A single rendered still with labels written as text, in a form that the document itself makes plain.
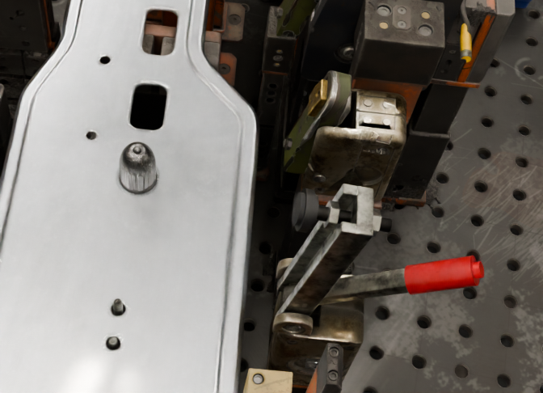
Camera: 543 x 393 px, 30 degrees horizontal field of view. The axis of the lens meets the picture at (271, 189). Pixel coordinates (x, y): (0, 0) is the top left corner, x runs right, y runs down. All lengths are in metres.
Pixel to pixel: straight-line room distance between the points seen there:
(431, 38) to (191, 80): 0.23
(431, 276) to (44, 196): 0.35
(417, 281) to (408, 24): 0.24
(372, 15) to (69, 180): 0.30
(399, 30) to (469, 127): 0.50
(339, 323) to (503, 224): 0.52
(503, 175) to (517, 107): 0.11
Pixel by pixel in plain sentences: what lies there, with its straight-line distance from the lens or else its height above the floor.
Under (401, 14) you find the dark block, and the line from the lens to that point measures 0.89.
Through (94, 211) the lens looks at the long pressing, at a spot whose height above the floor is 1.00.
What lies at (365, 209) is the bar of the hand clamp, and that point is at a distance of 0.66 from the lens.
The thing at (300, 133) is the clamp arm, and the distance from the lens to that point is 0.90.
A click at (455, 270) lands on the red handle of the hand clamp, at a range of 0.74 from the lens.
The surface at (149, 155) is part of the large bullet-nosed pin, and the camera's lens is 0.87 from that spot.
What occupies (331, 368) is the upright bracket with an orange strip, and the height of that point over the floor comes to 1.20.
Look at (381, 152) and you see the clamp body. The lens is 0.89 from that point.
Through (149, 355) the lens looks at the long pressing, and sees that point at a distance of 0.84.
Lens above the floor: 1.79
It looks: 61 degrees down
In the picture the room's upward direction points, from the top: 12 degrees clockwise
